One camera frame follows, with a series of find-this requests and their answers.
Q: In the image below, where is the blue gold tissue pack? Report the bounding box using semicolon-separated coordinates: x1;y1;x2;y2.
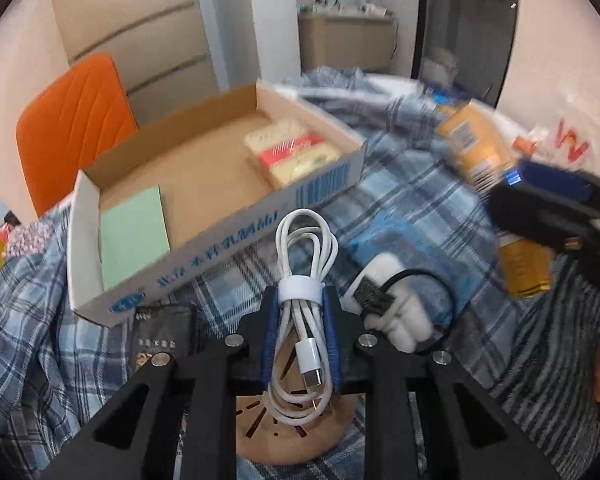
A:
437;103;550;297

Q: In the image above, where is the tan round wooden coaster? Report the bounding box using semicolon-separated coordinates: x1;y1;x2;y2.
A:
235;396;358;466

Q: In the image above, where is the black tissue pack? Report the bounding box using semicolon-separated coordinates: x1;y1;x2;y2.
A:
128;304;204;375

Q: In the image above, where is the white usb cable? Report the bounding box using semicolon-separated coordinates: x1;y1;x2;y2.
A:
263;208;339;427

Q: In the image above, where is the white plush with black cable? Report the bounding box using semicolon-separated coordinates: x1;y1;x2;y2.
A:
341;252;458;354

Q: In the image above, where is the green notepad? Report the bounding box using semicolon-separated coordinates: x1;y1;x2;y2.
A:
100;186;170;290

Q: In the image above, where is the red gold tissue pack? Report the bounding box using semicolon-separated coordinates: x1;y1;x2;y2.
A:
244;119;342;190

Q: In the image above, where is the clear plastic bag red print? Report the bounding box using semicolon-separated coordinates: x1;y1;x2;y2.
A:
502;88;600;176

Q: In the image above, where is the blue plaid shirt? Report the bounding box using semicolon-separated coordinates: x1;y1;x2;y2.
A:
0;65;546;480

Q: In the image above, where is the dark bathroom door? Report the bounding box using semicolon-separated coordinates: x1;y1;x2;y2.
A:
412;0;518;107

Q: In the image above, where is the bathroom vanity cabinet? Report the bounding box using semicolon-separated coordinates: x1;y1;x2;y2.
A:
298;13;396;72

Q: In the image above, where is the white hair dryer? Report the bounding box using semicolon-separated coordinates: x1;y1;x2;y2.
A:
360;3;392;18

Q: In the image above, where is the open cardboard box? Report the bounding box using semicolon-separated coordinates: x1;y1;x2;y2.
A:
67;81;366;327

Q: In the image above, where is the floral patterned cloth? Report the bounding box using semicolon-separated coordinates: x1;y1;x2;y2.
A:
3;220;54;259

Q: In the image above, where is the orange chair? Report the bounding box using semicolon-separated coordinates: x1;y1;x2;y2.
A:
16;53;137;216

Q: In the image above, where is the beige refrigerator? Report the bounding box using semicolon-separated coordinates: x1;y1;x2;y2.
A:
52;0;220;125

